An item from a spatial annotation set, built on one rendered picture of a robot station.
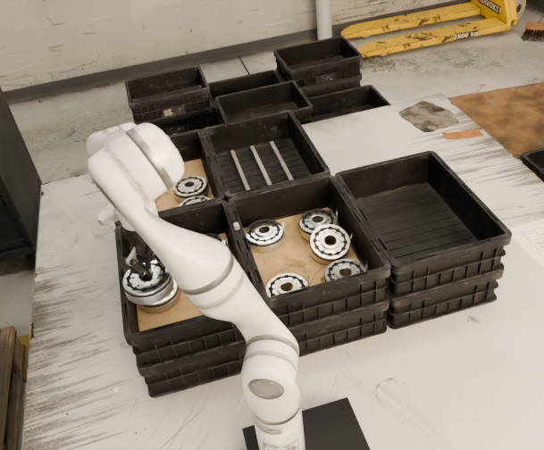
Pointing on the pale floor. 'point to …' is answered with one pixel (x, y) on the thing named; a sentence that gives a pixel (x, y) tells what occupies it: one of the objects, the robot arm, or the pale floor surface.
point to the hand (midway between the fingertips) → (155, 269)
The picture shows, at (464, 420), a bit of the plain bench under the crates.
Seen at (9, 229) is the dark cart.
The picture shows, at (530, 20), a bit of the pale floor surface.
